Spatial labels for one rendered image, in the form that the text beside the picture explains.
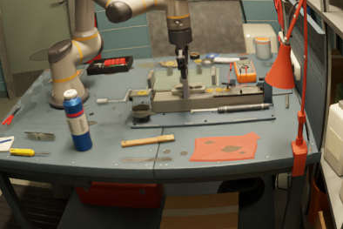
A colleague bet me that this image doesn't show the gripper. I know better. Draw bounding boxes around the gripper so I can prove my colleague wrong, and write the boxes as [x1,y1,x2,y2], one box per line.
[167,27,193,80]

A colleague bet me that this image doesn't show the grey coin mechanism body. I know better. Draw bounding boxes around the grey coin mechanism body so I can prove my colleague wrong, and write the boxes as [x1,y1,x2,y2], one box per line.
[147,69,266,114]

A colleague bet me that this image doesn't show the dark spring cylinder rod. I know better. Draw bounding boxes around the dark spring cylinder rod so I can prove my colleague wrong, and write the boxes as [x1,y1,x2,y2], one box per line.
[190,103,274,115]

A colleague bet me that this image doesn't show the pale green door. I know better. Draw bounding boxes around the pale green door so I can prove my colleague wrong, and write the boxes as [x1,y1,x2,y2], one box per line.
[0,0,74,74]

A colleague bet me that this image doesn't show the beige disc yellow centre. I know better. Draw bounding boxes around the beige disc yellow centre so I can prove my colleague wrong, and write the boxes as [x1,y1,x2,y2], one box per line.
[160,59,178,69]

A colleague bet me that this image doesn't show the white tube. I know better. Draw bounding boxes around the white tube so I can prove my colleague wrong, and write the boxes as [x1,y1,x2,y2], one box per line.
[213,56,241,64]

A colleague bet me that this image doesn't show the grey pocket tray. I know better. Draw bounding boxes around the grey pocket tray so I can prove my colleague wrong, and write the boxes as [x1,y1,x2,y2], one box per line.
[128,88,152,99]

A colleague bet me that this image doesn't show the orange multimeter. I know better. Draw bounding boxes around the orange multimeter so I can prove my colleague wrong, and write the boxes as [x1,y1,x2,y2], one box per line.
[232,58,258,84]

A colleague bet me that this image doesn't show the dark round cup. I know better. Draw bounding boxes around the dark round cup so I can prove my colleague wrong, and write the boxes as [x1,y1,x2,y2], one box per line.
[130,104,157,124]

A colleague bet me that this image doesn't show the grey canister orange lid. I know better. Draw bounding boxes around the grey canister orange lid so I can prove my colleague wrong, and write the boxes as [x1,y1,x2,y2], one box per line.
[253,36,272,60]

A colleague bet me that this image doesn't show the white appliance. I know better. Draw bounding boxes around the white appliance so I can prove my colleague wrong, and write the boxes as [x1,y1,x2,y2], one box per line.
[241,23,279,55]

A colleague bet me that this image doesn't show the wooden stick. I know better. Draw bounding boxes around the wooden stick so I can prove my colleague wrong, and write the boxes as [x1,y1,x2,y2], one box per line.
[120,133,176,148]

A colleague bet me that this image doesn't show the black parts tray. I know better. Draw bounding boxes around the black parts tray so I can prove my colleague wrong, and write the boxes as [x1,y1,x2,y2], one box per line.
[85,55,134,77]

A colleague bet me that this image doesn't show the orange stained cloth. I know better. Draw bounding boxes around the orange stained cloth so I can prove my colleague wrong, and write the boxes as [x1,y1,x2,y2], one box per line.
[189,131,261,163]

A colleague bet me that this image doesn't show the orange clamp desk lamp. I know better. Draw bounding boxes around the orange clamp desk lamp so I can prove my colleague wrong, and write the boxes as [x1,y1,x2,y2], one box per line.
[264,0,309,178]

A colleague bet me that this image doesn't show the blue-grey workbench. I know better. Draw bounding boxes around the blue-grey workbench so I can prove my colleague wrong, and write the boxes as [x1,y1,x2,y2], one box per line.
[0,53,324,229]

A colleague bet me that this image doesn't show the blue spray bottle white cap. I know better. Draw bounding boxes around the blue spray bottle white cap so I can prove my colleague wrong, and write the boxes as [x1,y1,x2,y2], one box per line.
[63,88,94,152]

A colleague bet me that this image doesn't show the blue-grey slatted back panel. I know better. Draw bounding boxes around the blue-grey slatted back panel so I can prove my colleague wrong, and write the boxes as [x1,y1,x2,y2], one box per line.
[272,0,327,151]

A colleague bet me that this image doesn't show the black tyre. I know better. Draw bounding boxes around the black tyre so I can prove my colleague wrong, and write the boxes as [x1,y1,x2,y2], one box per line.
[217,177,266,205]

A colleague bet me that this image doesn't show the red toolbox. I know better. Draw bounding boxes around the red toolbox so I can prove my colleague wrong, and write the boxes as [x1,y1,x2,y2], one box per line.
[74,181,165,209]

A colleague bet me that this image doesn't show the cardboard box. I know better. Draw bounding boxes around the cardboard box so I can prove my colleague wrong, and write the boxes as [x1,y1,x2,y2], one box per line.
[159,191,240,229]

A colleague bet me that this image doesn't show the grey shelf unit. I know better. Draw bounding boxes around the grey shelf unit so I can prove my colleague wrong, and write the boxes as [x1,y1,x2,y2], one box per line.
[289,0,343,229]

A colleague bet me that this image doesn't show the grey metal clip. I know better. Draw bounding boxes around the grey metal clip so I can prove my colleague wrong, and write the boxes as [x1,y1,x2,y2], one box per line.
[24,130,57,142]

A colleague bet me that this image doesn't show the white jerrycan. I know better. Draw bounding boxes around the white jerrycan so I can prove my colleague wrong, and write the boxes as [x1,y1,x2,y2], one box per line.
[323,102,343,177]

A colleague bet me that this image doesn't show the white paper note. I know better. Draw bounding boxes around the white paper note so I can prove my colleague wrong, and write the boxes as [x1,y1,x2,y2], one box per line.
[0,135,16,153]

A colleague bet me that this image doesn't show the grey slide handle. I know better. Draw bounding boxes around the grey slide handle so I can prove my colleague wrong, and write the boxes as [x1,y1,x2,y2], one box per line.
[96,88,132,106]

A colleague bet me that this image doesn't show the red-handled pliers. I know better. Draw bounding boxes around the red-handled pliers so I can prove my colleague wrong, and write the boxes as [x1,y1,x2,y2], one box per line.
[1,106,22,126]

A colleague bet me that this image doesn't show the yellow-handled screwdriver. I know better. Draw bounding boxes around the yellow-handled screwdriver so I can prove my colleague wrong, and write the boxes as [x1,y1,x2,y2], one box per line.
[9,147,51,158]

